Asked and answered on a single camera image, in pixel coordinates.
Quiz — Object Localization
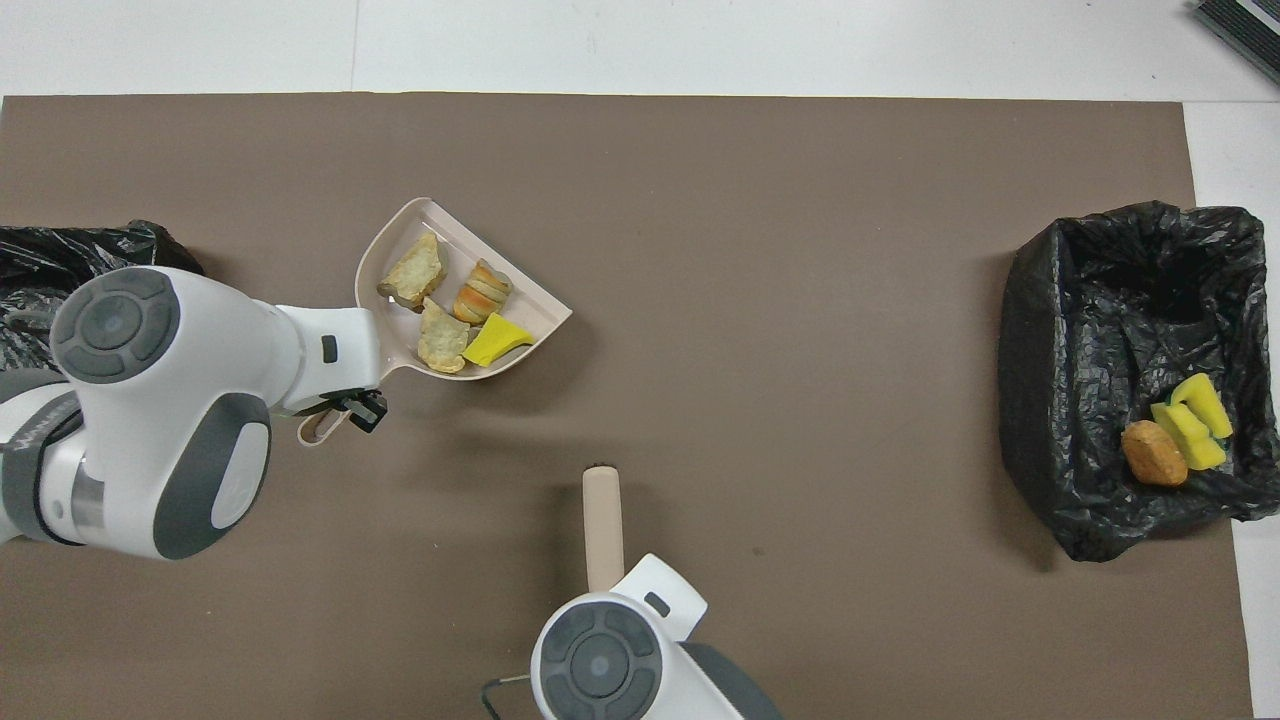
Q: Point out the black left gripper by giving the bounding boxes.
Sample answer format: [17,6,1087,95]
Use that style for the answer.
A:
[318,393,389,433]

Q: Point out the small yellow sponge scrap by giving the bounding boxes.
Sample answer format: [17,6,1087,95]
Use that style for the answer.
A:
[462,312,536,368]

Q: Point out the large pale bread chunk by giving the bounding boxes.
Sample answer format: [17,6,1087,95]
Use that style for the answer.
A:
[377,232,448,311]

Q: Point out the striped orange bread piece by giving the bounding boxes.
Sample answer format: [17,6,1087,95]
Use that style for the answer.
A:
[453,259,514,324]

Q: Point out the beige plastic dustpan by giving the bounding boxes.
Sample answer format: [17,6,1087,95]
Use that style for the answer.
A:
[297,197,574,447]

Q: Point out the beige hand brush black bristles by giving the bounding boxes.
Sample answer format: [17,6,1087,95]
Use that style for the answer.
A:
[583,463,626,593]

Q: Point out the brown bread roll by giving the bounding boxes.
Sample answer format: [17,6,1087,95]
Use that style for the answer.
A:
[1121,420,1189,488]

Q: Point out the yellow sponge with green side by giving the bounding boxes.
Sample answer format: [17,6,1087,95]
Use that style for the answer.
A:
[1150,400,1228,471]

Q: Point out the black bag lined trash bin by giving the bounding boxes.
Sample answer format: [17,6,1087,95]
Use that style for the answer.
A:
[0,220,206,373]
[998,200,1280,563]

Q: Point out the brown table mat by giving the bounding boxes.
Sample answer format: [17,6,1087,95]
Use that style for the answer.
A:
[0,93,1256,720]

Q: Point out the black ribbed object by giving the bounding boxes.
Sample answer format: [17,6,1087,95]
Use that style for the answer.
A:
[1190,0,1280,86]

